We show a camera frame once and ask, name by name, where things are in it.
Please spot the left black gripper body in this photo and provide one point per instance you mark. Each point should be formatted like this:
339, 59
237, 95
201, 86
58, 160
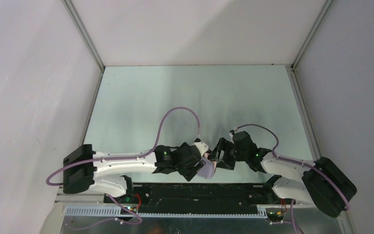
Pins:
195, 161

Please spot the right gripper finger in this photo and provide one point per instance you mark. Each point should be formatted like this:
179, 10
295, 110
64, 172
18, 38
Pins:
224, 151
226, 162

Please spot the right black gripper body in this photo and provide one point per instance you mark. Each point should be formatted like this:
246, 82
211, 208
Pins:
229, 153

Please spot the pink folding umbrella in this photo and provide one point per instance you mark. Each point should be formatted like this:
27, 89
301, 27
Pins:
209, 156

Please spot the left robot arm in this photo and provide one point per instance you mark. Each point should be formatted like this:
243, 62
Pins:
89, 170

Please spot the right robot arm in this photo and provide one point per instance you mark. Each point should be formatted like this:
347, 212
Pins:
317, 182

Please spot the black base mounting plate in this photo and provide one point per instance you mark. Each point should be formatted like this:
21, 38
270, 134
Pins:
200, 198

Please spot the left controller board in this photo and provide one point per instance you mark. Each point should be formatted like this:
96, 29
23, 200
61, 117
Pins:
128, 211

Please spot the controller board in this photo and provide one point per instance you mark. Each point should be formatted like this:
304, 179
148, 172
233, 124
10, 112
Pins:
128, 211
275, 217

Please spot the right controller board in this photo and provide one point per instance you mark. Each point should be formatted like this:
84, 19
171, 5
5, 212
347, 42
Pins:
275, 217

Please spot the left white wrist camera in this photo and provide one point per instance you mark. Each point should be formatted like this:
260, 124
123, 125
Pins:
201, 146

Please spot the aluminium frame rail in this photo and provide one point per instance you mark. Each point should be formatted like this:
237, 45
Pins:
99, 204

